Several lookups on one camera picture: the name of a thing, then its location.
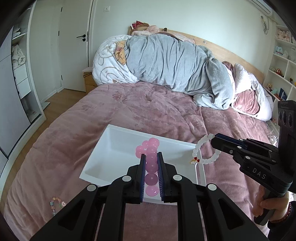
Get white bead bracelet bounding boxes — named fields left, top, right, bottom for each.
left=190, top=134, right=223, bottom=165

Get white patterned pillow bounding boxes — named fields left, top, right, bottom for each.
left=92, top=35, right=138, bottom=85

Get white bedroom door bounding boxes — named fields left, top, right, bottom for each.
left=59, top=0, right=93, bottom=92

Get folded white towels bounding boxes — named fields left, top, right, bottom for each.
left=11, top=44, right=26, bottom=70

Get pink plush bedspread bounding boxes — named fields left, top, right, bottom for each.
left=4, top=82, right=270, bottom=240

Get grey rumpled duvet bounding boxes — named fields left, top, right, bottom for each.
left=125, top=34, right=234, bottom=110

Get pink bead bracelet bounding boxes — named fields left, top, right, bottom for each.
left=135, top=137, right=161, bottom=197

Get black right gripper camera box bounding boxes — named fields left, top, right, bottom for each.
left=278, top=100, right=295, bottom=151

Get white toy shelf unit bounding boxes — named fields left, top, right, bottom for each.
left=263, top=25, right=295, bottom=132

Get colourful pastel bead bracelet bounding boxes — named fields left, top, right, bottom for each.
left=49, top=196, right=67, bottom=216

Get wooden bedside table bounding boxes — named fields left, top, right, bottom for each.
left=82, top=67, right=97, bottom=94

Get white open shelf column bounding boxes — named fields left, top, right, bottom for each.
left=11, top=2, right=44, bottom=124

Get plush toy with red bow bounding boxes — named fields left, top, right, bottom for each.
left=128, top=21, right=159, bottom=35

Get wooden headboard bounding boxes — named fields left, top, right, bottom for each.
left=128, top=25, right=265, bottom=85

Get pink pillow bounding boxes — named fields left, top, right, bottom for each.
left=233, top=89, right=260, bottom=115

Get white air conditioner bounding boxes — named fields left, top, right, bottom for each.
left=248, top=0, right=273, bottom=16

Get person's right hand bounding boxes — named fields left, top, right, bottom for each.
left=252, top=185, right=290, bottom=221

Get white plastic storage box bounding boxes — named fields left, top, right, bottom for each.
left=79, top=123, right=207, bottom=205

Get grey sliding wardrobe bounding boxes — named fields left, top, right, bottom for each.
left=0, top=29, right=30, bottom=157

